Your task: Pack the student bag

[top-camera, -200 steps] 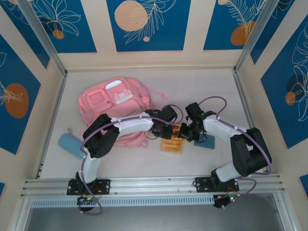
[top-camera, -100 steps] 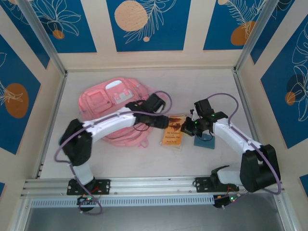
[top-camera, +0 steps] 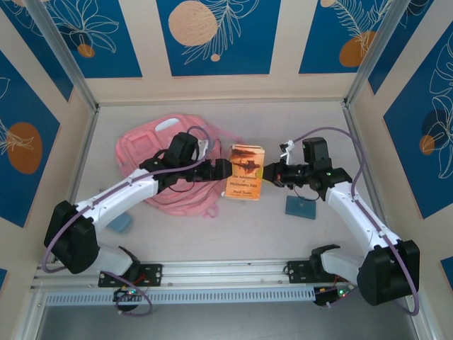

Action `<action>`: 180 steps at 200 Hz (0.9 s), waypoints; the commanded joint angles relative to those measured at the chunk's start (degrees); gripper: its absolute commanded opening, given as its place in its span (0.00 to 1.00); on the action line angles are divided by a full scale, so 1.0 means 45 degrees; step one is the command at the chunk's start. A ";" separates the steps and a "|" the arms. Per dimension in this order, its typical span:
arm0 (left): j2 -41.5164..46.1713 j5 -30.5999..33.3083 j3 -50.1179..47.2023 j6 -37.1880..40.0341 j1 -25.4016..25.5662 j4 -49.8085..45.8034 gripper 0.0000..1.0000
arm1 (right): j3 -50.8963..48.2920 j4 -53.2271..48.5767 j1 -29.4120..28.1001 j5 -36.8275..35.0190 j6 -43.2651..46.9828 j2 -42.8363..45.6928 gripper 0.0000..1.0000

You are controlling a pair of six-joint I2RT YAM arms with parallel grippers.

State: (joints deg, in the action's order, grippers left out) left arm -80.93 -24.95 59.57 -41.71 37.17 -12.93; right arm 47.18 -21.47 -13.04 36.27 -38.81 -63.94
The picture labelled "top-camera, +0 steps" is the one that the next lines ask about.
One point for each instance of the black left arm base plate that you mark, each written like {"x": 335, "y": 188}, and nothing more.
{"x": 155, "y": 274}

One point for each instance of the light blue pencil pouch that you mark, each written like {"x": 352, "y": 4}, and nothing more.
{"x": 120, "y": 225}

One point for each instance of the teal wallet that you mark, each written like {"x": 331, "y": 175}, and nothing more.
{"x": 301, "y": 209}

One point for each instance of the aluminium table side rail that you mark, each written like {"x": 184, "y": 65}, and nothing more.
{"x": 350, "y": 118}
{"x": 87, "y": 145}

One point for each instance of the pink backpack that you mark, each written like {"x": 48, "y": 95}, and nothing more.
{"x": 141, "y": 141}

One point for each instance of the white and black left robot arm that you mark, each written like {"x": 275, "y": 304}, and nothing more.
{"x": 120, "y": 195}

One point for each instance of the aluminium frame post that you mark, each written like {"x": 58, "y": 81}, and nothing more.
{"x": 375, "y": 56}
{"x": 67, "y": 56}

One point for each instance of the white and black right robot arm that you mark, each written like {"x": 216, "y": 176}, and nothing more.
{"x": 354, "y": 212}

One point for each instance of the aluminium mounting rail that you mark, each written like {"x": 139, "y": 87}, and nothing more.
{"x": 226, "y": 271}

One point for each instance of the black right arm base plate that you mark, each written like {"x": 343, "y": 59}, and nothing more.
{"x": 295, "y": 271}

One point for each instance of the orange paperback book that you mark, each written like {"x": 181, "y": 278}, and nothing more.
{"x": 244, "y": 184}

